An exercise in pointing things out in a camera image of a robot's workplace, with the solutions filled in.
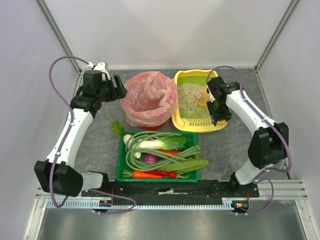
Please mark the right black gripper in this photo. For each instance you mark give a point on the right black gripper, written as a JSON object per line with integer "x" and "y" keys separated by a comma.
{"x": 219, "y": 115}

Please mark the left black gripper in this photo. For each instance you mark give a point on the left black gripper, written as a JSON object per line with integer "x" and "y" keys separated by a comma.
{"x": 116, "y": 86}

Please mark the orange litter scoop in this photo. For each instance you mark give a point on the orange litter scoop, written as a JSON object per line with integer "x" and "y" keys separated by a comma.
{"x": 200, "y": 111}

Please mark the yellow litter box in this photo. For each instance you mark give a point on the yellow litter box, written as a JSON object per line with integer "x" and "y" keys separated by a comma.
{"x": 193, "y": 76}

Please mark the pink plastic bin liner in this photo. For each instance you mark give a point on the pink plastic bin liner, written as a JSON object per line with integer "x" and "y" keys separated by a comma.
{"x": 151, "y": 99}

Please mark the red trash bin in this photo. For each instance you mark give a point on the red trash bin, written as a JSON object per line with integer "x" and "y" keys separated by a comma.
{"x": 152, "y": 127}

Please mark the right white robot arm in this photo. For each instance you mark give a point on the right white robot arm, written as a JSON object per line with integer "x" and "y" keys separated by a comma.
{"x": 270, "y": 140}

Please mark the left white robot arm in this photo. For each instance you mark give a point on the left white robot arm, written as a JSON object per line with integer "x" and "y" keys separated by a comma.
{"x": 56, "y": 174}

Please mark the grey cat litter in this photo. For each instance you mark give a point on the grey cat litter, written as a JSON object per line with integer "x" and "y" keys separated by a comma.
{"x": 185, "y": 99}

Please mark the white radish with leaves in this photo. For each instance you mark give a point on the white radish with leaves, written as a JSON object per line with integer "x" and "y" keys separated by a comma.
{"x": 119, "y": 130}

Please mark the green vegetable tray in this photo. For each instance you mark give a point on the green vegetable tray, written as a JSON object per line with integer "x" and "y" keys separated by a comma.
{"x": 193, "y": 176}

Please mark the green bok choy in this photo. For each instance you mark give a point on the green bok choy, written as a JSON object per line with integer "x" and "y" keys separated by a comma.
{"x": 174, "y": 142}

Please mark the green lettuce leaf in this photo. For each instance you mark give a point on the green lettuce leaf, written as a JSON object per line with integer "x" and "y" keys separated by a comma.
{"x": 185, "y": 166}

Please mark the white green leek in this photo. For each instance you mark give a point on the white green leek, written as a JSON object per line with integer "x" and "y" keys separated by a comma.
{"x": 155, "y": 144}

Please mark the orange carrot middle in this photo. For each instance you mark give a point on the orange carrot middle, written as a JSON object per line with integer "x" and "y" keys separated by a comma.
{"x": 170, "y": 152}

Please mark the orange carrot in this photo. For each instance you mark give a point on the orange carrot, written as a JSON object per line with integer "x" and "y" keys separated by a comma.
{"x": 170, "y": 152}
{"x": 140, "y": 175}

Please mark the green long beans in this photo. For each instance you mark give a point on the green long beans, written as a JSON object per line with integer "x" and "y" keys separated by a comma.
{"x": 164, "y": 159}

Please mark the white small mushroom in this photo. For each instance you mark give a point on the white small mushroom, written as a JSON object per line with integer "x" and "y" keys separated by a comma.
{"x": 137, "y": 155}

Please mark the purple onion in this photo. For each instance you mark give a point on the purple onion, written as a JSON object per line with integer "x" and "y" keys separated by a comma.
{"x": 150, "y": 158}

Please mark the red chili pepper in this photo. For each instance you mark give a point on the red chili pepper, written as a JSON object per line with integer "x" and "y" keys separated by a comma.
{"x": 170, "y": 174}

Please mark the orange carrot front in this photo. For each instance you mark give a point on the orange carrot front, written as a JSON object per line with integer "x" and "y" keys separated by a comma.
{"x": 140, "y": 175}

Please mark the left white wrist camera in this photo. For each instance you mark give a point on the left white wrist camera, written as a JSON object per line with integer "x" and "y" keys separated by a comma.
{"x": 101, "y": 66}

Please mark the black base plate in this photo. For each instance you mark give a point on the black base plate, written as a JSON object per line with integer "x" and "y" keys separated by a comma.
{"x": 211, "y": 187}

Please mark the grey slotted cable duct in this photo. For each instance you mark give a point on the grey slotted cable duct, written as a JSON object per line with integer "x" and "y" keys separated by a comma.
{"x": 108, "y": 204}

